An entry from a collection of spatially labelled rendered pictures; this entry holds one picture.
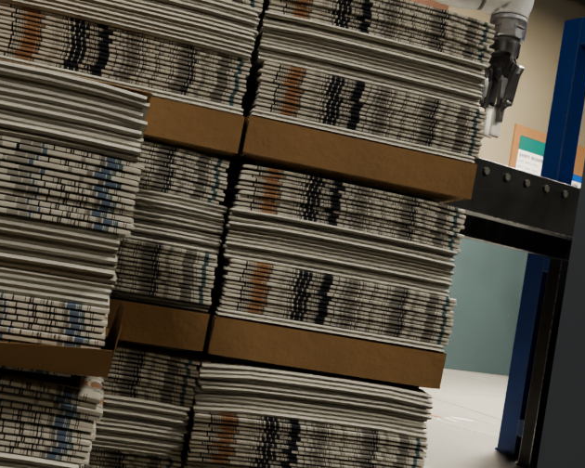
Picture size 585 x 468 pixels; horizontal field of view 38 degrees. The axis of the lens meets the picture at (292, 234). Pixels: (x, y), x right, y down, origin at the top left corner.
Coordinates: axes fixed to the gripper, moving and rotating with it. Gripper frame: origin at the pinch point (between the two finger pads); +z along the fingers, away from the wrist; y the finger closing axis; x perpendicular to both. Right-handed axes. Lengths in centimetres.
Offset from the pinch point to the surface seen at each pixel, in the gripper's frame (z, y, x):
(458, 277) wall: 26, -308, 293
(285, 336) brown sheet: 52, 68, -93
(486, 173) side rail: 16.1, 16.7, -15.8
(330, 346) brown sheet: 52, 69, -88
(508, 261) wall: 6, -308, 342
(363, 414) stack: 60, 71, -83
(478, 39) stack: 13, 73, -76
